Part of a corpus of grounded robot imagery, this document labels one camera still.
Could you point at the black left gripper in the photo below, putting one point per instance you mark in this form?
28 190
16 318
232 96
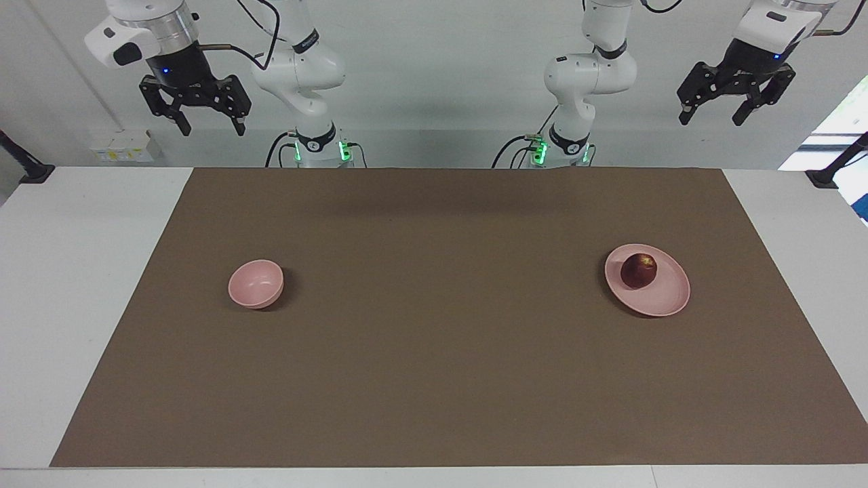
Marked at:
746 68

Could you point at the blue object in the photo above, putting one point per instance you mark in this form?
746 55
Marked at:
862 207

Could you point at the dark red apple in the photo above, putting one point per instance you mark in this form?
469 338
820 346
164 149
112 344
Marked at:
638 271

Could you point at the black clamp mount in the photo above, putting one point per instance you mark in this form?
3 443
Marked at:
827 176
30 173

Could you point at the brown table mat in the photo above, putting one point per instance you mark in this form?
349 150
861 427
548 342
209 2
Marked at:
441 352

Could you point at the pink plate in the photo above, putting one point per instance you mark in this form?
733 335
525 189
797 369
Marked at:
661 295

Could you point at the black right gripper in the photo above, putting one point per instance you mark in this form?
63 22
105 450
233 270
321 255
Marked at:
183 71

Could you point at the white wall socket box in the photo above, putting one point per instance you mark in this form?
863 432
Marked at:
122 146

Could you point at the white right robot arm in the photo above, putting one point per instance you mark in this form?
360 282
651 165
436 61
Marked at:
305 68

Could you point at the pink bowl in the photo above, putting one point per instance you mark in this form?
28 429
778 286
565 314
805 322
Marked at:
254 285

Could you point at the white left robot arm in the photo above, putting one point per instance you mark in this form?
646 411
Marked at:
583 74

